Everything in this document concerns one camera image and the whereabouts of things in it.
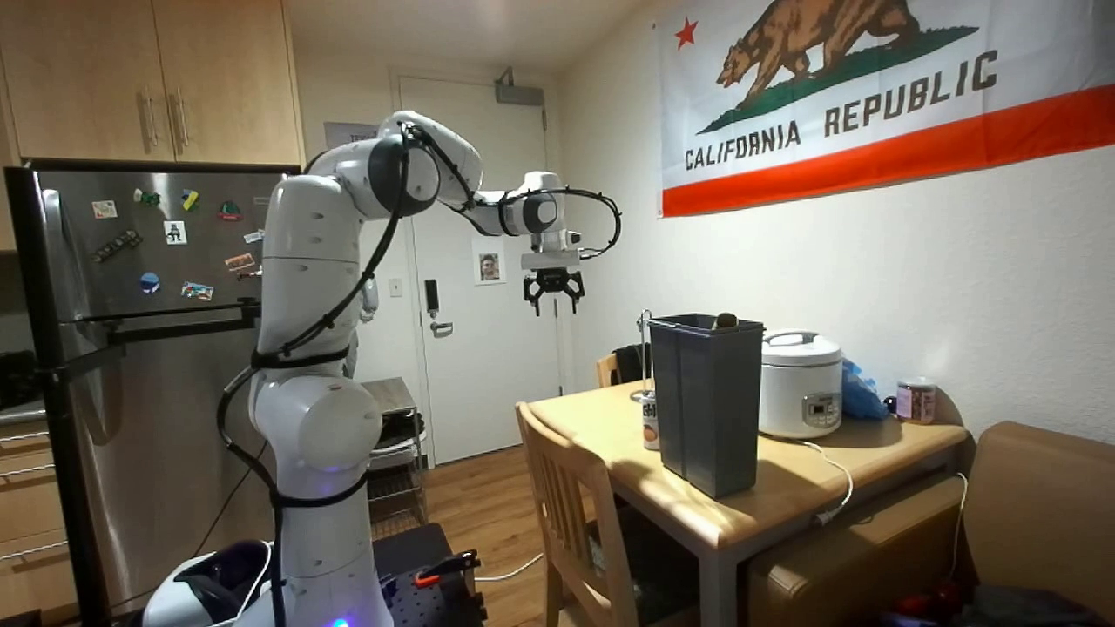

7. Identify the California Republic flag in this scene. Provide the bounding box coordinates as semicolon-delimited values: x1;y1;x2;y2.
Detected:
656;0;1115;224

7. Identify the white floor cable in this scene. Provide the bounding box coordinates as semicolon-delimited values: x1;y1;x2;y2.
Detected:
470;548;548;589

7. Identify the white rice cooker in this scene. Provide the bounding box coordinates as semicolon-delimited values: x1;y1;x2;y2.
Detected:
755;325;846;441

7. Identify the metal wire shelf cart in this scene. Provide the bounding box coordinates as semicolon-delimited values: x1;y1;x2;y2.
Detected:
355;371;434;528

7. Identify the wooden wall cabinet door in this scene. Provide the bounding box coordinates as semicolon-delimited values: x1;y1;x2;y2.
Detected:
150;0;309;171
0;0;162;166

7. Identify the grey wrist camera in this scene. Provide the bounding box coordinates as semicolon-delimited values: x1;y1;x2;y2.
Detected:
525;227;585;270

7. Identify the dark grey trash bin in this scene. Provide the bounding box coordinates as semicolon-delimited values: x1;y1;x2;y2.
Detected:
650;311;772;502

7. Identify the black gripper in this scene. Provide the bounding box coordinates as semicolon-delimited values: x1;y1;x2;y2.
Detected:
520;260;589;321

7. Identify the wooden drawer cabinet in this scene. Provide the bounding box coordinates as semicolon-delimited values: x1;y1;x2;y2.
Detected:
0;397;85;627

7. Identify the white door with keypad lock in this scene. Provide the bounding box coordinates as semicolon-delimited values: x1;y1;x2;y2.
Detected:
392;72;575;471

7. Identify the black base platform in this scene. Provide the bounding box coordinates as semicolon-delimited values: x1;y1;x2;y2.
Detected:
370;521;492;627

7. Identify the light wooden table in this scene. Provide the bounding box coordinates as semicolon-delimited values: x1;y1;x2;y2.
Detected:
516;377;978;627

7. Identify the wooden chair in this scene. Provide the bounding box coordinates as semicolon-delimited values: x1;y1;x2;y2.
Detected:
512;397;702;627
589;340;650;393

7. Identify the stainless steel refrigerator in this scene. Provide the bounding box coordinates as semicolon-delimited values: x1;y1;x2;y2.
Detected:
4;159;296;618

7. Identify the black bar across refrigerator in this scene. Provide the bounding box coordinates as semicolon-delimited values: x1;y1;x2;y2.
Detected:
47;303;265;377

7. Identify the grey door closer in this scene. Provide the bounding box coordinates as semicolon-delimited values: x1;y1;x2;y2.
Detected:
492;66;550;111

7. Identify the black clothes pile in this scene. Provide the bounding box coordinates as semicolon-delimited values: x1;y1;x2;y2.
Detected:
882;579;1115;627

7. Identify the brown sofa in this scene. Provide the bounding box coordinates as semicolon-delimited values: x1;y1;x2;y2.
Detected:
744;416;1115;627

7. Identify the blue cloth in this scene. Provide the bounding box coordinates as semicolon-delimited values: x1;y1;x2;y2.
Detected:
839;355;897;426

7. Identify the white power cord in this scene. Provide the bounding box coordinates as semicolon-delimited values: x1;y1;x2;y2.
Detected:
797;434;861;526

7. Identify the dark long fridge magnet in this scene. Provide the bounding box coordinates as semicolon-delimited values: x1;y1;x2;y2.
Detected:
90;227;146;268

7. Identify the white drink can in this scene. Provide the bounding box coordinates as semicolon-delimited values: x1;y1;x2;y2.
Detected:
639;391;664;456

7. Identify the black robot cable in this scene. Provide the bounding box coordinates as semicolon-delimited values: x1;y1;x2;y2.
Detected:
550;185;629;265

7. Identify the orange black clamp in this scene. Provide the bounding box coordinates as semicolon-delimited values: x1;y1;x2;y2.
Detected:
408;548;486;593

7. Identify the black keypad door lock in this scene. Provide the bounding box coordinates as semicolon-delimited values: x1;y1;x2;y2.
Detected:
419;275;456;340

